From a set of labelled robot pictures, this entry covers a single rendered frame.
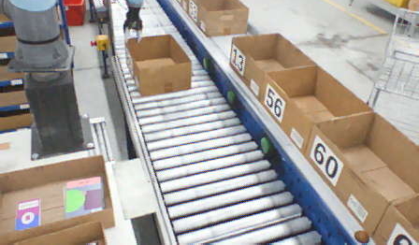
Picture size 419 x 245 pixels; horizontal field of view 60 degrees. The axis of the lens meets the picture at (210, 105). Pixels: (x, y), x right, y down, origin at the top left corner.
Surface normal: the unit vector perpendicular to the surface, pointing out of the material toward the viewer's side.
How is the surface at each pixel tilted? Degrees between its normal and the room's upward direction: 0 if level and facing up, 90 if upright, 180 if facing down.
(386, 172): 0
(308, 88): 90
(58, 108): 90
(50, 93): 90
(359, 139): 89
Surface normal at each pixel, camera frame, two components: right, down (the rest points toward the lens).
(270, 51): 0.33, 0.54
